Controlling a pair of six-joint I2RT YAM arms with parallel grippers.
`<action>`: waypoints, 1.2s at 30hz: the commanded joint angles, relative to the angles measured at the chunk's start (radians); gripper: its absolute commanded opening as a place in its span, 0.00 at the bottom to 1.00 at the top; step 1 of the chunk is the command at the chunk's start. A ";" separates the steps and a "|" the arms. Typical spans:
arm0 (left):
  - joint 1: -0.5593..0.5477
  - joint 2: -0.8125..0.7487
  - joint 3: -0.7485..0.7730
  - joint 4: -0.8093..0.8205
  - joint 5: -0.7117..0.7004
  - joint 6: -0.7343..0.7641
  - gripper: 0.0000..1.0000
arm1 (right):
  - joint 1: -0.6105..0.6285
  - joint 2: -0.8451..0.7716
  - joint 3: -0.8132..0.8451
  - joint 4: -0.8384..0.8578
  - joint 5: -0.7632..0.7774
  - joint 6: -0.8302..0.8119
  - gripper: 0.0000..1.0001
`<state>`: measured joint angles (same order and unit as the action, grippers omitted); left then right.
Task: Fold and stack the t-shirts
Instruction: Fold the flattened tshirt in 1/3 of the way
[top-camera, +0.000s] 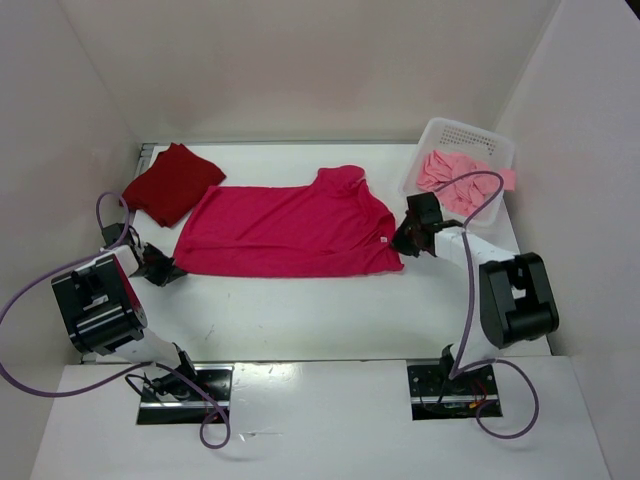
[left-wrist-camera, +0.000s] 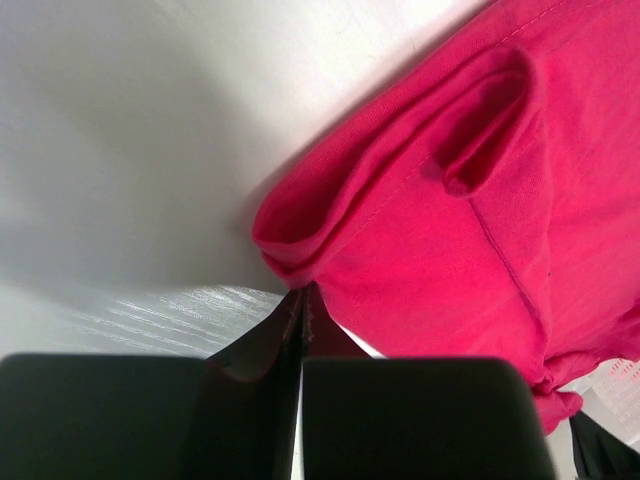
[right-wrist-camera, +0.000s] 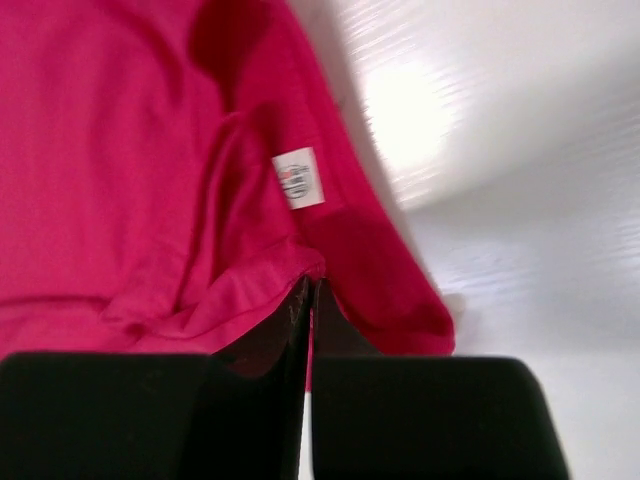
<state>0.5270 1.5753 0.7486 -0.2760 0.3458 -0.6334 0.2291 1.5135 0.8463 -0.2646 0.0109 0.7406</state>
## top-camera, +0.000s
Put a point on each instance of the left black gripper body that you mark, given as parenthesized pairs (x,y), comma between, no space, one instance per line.
(158,268)

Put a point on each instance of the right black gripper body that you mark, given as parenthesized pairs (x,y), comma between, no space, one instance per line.
(405,238)

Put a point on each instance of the dark red t shirt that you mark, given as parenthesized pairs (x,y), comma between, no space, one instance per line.
(172,185)

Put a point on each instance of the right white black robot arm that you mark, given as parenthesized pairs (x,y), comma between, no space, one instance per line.
(510,299)

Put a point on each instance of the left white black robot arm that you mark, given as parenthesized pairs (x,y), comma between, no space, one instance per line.
(103,315)

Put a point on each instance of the light pink t shirt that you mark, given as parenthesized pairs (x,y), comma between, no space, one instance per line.
(455,179)

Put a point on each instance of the white plastic basket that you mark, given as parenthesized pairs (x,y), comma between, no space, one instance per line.
(451,136)

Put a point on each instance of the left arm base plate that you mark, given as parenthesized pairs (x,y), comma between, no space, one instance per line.
(166,400)

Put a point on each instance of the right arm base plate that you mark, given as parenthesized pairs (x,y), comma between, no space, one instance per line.
(434,397)

